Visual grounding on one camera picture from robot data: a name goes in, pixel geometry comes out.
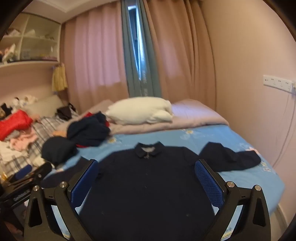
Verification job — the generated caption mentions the pink clothes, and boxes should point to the pink clothes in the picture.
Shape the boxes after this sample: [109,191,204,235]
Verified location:
[9,132,38,151]

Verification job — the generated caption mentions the grey headboard cushion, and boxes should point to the grey headboard cushion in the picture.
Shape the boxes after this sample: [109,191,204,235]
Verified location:
[26,95,64,115]

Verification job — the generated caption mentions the pile of navy clothes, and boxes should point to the pile of navy clothes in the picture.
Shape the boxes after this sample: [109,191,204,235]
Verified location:
[67,111,111,147]

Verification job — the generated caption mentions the pink curtain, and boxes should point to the pink curtain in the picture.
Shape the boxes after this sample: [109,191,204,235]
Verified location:
[63,3,130,113]
[143,0,217,112]

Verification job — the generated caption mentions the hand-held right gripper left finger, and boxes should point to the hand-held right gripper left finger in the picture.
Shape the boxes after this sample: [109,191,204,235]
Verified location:
[23,159,100,241]

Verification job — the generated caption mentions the white shelf cabinet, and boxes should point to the white shelf cabinet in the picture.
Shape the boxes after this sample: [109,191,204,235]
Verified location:
[0,11,62,68]

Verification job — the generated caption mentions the teal curtain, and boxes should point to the teal curtain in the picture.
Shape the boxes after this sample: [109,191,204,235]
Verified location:
[121,0,162,98]

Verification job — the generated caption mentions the white cable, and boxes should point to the white cable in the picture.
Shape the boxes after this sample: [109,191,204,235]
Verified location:
[273,89,296,164]

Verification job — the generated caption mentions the red puffy jacket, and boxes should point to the red puffy jacket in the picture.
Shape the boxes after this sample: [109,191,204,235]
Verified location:
[0,110,34,141]

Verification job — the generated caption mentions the grey plaid blanket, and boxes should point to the grey plaid blanket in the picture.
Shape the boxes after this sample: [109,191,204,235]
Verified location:
[0,108,80,176]

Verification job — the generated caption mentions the white cloth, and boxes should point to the white cloth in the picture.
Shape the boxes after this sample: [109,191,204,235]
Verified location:
[50,159,70,171]

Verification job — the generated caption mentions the white wall socket strip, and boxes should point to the white wall socket strip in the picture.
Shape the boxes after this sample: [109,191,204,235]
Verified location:
[263,74,296,91]

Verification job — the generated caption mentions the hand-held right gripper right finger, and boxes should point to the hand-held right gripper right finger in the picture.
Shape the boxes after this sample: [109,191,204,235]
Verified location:
[194,159,272,241]

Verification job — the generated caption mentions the pink quilt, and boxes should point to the pink quilt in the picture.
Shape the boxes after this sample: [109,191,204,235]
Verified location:
[54,98,229,136]

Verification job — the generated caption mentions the cream fleece blanket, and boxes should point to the cream fleece blanket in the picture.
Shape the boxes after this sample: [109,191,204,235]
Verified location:
[105,97,174,126]

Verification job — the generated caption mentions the yellow hanging dress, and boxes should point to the yellow hanging dress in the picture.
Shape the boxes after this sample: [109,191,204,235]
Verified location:
[52,63,68,92]

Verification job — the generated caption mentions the stuffed toys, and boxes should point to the stuffed toys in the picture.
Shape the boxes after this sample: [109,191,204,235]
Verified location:
[12,95,38,106]

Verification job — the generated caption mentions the black garment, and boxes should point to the black garment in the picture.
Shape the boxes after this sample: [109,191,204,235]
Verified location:
[56,103,77,121]

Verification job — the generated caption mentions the blue floral bed sheet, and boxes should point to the blue floral bed sheet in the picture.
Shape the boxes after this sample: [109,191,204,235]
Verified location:
[43,126,285,241]

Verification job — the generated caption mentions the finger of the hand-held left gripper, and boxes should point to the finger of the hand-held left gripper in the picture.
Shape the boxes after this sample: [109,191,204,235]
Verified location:
[9,162,53,186]

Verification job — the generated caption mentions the navy collared shirt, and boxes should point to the navy collared shirt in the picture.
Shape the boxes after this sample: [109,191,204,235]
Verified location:
[42,142,262,241]

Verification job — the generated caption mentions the folded navy garment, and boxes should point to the folded navy garment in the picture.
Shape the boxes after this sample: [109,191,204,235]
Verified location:
[42,136,79,166]

